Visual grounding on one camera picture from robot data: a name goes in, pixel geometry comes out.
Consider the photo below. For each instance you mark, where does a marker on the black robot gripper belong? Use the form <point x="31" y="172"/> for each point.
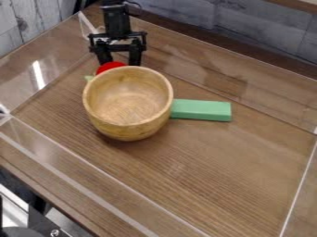
<point x="118" y="38"/>

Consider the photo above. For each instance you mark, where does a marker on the red toy fruit green stem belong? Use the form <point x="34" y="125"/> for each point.
<point x="105" y="67"/>

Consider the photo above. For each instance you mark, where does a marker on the light wooden bowl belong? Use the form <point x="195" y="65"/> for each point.
<point x="128" y="101"/>

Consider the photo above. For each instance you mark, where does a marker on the green rectangular block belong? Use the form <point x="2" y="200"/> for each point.
<point x="201" y="109"/>

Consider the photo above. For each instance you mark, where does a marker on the clear acrylic tray wall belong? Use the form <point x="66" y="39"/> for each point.
<point x="204" y="179"/>

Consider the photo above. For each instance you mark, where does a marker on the black metal table frame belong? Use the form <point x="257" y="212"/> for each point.
<point x="27" y="215"/>

